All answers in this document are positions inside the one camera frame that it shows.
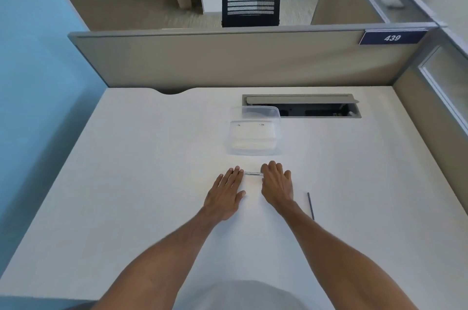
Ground person's left hand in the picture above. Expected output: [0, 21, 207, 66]
[203, 166, 246, 223]

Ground person's right hand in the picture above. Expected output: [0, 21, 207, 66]
[260, 160, 294, 213]

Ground person's right forearm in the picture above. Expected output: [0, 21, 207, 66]
[273, 201, 421, 310]

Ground person's left forearm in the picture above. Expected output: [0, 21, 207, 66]
[91, 208, 224, 310]

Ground clear plastic hinged box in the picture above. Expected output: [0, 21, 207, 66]
[224, 105, 284, 156]

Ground person's grey shirt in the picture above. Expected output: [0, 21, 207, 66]
[188, 279, 306, 310]

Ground grey desk partition panel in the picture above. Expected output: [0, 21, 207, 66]
[67, 24, 439, 88]

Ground grey glass-topped side partition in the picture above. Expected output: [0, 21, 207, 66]
[392, 23, 468, 168]

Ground blue number sign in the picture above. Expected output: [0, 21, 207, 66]
[359, 29, 429, 46]

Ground grey desk cable tray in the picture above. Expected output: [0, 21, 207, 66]
[242, 93, 363, 119]

